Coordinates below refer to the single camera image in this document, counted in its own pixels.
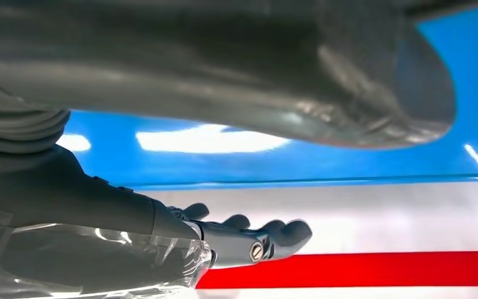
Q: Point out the blue metal shelf rack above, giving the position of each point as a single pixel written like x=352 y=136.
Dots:
x=346 y=165

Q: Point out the white car with red stripe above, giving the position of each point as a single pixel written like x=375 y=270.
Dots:
x=387 y=223

